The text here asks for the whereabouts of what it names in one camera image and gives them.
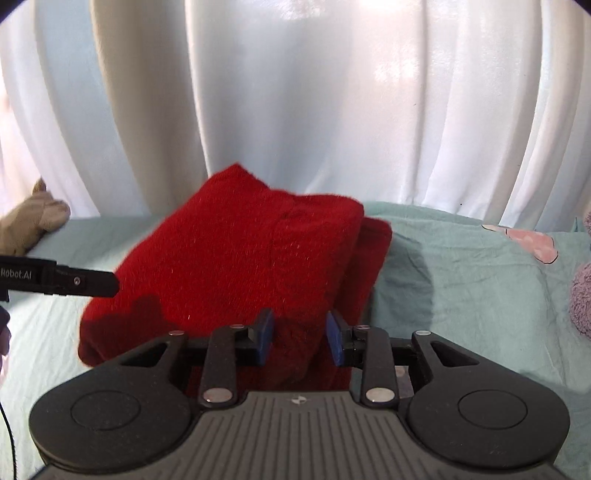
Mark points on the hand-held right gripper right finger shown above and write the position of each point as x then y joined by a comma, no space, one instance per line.
334,339

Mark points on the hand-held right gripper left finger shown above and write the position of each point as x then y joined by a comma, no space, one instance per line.
265,339

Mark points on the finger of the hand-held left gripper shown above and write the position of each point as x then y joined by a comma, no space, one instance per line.
87,280

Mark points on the red knit garment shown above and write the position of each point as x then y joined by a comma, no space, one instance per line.
240,249

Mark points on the beige plush bear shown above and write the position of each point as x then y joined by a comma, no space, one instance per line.
27,221

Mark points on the teal bed sheet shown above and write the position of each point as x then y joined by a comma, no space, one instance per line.
461,286

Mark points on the white curtain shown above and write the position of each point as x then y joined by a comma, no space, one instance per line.
300,101

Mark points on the purple plush toy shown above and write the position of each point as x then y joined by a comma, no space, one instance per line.
582,295

